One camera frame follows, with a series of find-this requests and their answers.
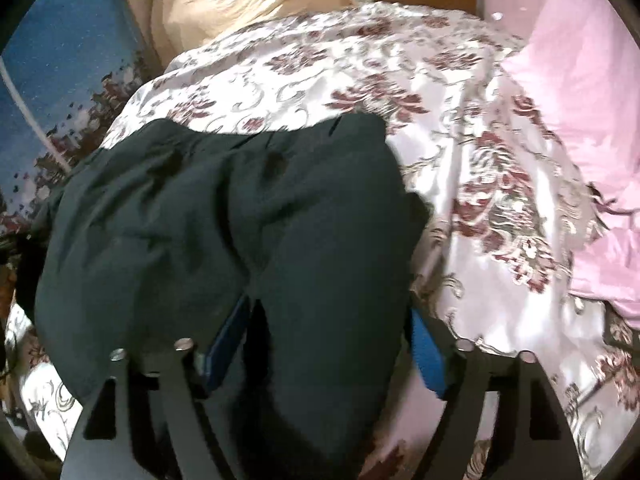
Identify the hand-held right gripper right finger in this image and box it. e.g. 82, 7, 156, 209
409, 309, 586, 480

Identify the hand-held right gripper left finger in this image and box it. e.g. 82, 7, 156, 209
62, 294, 253, 480

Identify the black jacket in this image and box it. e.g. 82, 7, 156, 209
35, 112, 435, 480

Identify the floral satin bedspread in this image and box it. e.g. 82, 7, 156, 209
0, 0, 640, 480

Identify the pink satin cloth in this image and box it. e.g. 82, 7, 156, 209
500, 0, 640, 332

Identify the yellow blanket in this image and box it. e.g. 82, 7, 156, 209
125, 0, 372, 72

